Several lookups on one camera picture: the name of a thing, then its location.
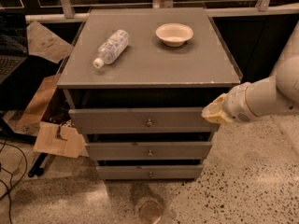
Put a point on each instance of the grey middle drawer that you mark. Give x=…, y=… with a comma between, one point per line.
x=126, y=151

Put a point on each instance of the clear plastic water bottle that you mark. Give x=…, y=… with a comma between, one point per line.
x=109, y=51

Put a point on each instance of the black stand leg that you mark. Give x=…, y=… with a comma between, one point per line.
x=7, y=133

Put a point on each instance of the black laptop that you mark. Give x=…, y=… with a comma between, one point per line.
x=13, y=43

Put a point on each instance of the grey top drawer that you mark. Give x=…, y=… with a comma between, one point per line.
x=141, y=120

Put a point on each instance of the white horizontal rail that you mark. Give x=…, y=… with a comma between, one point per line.
x=210, y=12

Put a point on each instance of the grey drawer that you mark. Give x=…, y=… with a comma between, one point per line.
x=126, y=151
x=149, y=172
x=141, y=120

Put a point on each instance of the grey bottom drawer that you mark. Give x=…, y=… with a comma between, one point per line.
x=149, y=172

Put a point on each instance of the white paper bowl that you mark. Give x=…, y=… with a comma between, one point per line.
x=174, y=34

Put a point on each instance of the open cardboard box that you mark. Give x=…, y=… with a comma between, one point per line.
x=52, y=138

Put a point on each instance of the crumpled brown paper sheet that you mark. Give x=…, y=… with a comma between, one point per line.
x=44, y=43

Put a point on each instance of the grey drawer cabinet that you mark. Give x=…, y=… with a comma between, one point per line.
x=148, y=74

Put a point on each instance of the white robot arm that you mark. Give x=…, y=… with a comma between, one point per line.
x=277, y=94

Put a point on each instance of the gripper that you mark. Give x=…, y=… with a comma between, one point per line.
x=235, y=104

